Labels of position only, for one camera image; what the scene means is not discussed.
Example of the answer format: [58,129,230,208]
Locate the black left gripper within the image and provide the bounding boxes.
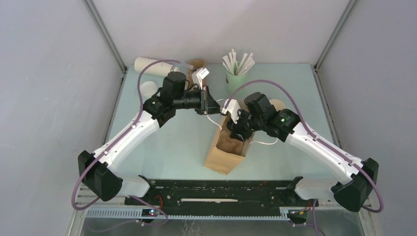
[174,86,221,116]

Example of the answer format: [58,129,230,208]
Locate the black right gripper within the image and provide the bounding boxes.
[226,109,264,143]

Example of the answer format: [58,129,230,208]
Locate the single white paper cup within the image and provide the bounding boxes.
[269,99,285,112]

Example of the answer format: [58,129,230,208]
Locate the brown paper bag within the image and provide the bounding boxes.
[204,99,279,176]

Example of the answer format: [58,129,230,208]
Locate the stack of white paper cups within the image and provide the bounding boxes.
[134,57,179,77]

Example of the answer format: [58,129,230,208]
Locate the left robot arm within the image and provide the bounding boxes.
[78,67,221,205]

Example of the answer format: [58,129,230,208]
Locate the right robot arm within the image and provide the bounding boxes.
[221,92,379,212]

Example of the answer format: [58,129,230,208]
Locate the green straw holder cup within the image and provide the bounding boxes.
[223,62,248,96]

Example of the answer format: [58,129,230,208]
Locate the bundle of white wrapped straws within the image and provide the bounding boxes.
[222,49,255,76]

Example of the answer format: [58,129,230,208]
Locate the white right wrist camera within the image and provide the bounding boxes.
[221,99,241,124]

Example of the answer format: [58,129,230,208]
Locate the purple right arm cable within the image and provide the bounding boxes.
[225,80,385,236]

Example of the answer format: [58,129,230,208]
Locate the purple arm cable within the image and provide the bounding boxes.
[225,80,385,236]
[71,59,196,234]

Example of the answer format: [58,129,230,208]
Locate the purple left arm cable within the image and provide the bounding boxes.
[71,59,196,234]

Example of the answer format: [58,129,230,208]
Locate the aluminium frame post right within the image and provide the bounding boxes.
[314,0,359,71]

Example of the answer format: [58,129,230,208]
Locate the aluminium frame post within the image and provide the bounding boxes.
[314,0,359,71]
[82,0,127,74]

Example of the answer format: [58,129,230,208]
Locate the aluminium frame post left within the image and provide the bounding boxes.
[82,0,127,74]

